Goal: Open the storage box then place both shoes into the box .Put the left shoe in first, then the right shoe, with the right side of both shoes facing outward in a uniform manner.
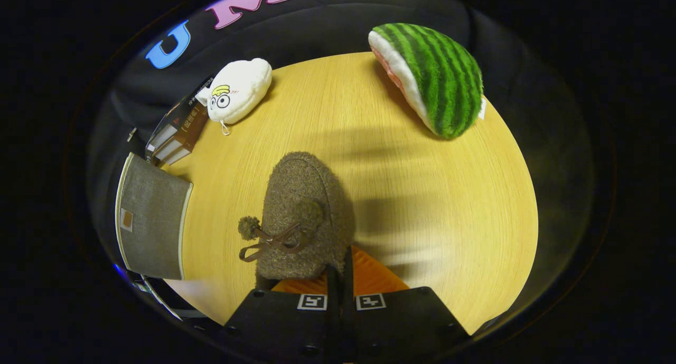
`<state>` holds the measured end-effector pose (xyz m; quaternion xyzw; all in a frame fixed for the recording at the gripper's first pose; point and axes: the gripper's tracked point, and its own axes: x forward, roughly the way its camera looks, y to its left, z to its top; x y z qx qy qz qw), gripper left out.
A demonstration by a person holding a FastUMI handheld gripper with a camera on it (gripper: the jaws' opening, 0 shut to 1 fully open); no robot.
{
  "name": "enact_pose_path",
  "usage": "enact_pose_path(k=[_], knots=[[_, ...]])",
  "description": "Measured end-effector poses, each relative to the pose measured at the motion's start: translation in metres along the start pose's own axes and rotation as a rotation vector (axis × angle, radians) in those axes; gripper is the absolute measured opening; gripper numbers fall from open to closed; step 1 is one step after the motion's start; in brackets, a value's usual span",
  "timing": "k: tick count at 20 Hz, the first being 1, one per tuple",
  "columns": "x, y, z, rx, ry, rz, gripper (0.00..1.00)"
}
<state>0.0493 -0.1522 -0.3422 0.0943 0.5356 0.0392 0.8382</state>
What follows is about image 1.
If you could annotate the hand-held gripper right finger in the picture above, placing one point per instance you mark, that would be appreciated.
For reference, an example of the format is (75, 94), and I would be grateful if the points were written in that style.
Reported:
(401, 322)

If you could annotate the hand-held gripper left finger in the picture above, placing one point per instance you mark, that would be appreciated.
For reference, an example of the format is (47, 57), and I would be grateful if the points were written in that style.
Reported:
(280, 327)

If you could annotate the brown fuzzy shoe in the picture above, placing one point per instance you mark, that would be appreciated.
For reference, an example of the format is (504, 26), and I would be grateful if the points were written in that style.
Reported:
(301, 195)

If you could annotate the grey fabric storage box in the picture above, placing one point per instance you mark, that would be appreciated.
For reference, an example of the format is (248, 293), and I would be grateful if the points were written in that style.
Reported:
(153, 216)

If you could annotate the brown cover book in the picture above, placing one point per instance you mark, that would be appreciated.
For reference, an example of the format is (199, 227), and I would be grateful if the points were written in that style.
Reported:
(187, 134)

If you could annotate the dark cover book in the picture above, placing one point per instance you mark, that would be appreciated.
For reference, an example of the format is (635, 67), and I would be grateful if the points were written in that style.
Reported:
(177, 115)

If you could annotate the white cartoon-face plush toy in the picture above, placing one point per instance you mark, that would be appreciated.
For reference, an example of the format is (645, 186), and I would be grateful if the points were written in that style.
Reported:
(240, 89)

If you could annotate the silver clip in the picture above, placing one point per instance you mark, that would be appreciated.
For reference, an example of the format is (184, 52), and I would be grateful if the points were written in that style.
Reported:
(131, 134)

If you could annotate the watermelon slice plush toy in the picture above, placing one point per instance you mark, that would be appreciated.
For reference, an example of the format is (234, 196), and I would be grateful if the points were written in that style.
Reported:
(443, 78)

